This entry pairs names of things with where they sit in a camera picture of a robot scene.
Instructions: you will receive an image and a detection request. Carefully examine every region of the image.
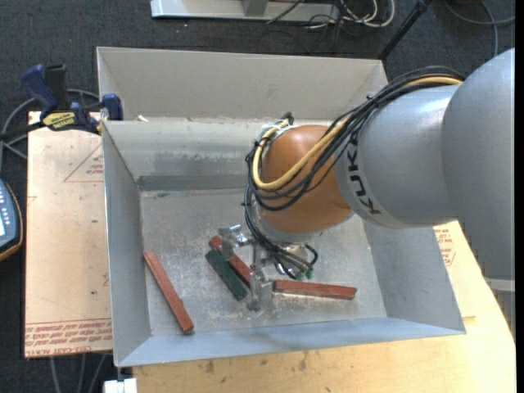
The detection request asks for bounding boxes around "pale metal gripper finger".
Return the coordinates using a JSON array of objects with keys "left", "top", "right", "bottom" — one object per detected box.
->
[
  {"left": 246, "top": 270, "right": 274, "bottom": 313},
  {"left": 218, "top": 224, "right": 251, "bottom": 260}
]

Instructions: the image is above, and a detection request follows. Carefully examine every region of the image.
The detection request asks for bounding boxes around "red-brown flat block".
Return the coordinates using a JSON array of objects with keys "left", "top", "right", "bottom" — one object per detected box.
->
[
  {"left": 271, "top": 279, "right": 358, "bottom": 301},
  {"left": 142, "top": 250, "right": 196, "bottom": 336},
  {"left": 208, "top": 235, "right": 253, "bottom": 288}
]

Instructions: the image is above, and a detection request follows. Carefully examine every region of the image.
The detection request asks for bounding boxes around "dark green flat block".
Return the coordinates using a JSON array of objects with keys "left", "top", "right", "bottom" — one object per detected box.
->
[{"left": 204, "top": 250, "right": 250, "bottom": 302}]

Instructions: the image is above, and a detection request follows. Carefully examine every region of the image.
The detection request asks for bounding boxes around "grey metal bin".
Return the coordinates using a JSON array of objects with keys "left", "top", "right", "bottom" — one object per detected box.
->
[{"left": 96, "top": 46, "right": 468, "bottom": 368}]

